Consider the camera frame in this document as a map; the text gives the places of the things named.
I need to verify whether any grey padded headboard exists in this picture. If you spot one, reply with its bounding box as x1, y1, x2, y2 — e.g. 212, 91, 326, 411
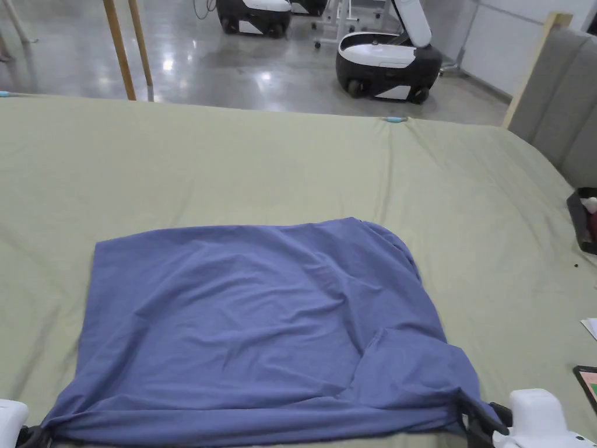
507, 27, 597, 188

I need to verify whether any pale wooden post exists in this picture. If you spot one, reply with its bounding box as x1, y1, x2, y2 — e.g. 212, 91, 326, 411
503, 12, 574, 130

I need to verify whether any white table on casters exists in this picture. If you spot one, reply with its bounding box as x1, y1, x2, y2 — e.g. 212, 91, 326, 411
312, 0, 389, 50

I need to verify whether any bed with pale green sheet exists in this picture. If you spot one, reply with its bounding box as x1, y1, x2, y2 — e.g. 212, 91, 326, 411
0, 91, 597, 448

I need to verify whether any white and black wheeled robot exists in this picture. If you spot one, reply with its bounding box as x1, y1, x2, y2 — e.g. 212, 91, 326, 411
335, 0, 444, 105
216, 0, 293, 39

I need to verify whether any dark phone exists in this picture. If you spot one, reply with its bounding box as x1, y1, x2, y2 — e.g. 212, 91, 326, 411
572, 365, 597, 408

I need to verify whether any black open bag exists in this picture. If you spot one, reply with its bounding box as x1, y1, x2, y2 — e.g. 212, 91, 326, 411
566, 186, 597, 256

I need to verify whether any wooden pole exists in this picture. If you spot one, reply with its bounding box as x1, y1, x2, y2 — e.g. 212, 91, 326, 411
103, 0, 138, 102
128, 0, 154, 89

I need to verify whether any blue shirt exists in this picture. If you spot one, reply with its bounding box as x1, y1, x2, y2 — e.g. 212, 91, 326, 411
39, 216, 508, 438

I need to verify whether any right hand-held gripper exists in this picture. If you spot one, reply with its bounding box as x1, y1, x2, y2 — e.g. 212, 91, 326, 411
459, 388, 597, 448

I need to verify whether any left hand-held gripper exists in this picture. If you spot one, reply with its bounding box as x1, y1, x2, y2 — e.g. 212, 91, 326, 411
0, 398, 53, 448

